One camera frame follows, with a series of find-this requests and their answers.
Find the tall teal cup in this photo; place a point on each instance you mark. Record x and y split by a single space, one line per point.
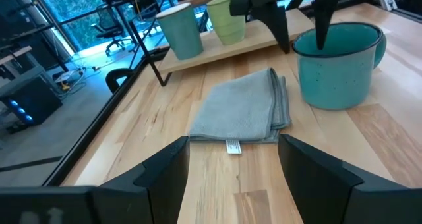
181 36

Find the black computer tower with lights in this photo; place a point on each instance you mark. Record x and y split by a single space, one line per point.
33 105

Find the wooden shelf with black frame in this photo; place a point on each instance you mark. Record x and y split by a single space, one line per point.
230 49

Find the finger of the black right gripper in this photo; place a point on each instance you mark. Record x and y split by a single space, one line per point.
324 13
277 23

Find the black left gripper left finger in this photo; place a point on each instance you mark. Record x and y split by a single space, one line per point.
158 191

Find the teal speckled enamel mug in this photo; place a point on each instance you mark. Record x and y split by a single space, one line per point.
333 79

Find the black table clamp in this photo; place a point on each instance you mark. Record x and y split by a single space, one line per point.
115 77

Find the black table edge rail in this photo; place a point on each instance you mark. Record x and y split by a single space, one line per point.
95 128

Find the grey folded cloth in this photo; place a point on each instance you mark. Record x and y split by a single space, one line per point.
240 108

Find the green and white mug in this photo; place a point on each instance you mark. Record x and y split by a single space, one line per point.
227 23

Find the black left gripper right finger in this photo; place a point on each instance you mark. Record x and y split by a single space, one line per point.
323 191

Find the black office chair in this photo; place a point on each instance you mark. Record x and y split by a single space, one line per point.
110 26

